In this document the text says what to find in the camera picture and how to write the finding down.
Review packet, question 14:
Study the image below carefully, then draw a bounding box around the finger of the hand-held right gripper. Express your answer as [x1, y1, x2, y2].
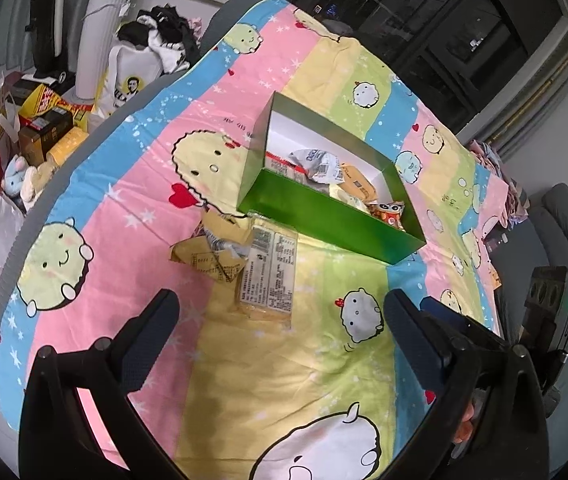
[421, 296, 512, 356]

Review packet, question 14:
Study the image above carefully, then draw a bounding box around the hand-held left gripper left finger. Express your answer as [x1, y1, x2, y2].
[18, 288, 187, 480]

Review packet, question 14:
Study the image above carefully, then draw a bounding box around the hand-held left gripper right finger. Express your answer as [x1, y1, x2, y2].
[384, 288, 550, 480]

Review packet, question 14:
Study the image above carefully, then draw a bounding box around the green cardboard box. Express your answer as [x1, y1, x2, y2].
[236, 91, 427, 266]

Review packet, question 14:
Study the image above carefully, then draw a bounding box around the pale yellow snack packet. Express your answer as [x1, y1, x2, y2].
[329, 182, 369, 211]

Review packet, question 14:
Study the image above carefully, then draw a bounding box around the tan biscuit pack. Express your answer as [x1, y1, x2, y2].
[236, 220, 299, 323]

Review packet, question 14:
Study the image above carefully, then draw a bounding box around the red and white snack packet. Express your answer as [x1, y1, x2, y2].
[264, 151, 309, 176]

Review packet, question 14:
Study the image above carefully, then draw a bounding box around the small dark device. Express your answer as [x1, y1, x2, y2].
[484, 230, 514, 251]

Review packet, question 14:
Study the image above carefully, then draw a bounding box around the grey sofa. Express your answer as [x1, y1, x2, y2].
[494, 182, 568, 471]

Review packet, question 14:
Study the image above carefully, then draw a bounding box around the gold yellow snack packet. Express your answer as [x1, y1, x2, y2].
[170, 237, 251, 285]

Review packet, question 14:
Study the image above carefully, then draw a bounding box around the orange owl print snack packet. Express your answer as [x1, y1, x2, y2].
[366, 200, 407, 231]

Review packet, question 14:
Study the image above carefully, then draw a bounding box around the printed cartoon blanket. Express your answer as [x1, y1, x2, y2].
[0, 0, 529, 480]

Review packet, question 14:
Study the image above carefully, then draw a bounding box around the blue plush toy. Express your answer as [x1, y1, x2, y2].
[1, 155, 57, 206]

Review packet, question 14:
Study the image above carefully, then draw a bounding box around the brown box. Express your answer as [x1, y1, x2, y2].
[18, 110, 75, 166]

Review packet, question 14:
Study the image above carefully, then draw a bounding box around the white tote bag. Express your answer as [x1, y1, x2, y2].
[95, 42, 165, 118]

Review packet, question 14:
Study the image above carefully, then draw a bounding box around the black and white clothes pile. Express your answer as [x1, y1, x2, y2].
[116, 4, 205, 73]

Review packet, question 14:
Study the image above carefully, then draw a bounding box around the black upright appliance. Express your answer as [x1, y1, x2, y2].
[26, 0, 72, 83]

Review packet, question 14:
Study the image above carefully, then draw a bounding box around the dark window frame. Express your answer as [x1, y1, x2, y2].
[164, 0, 568, 141]

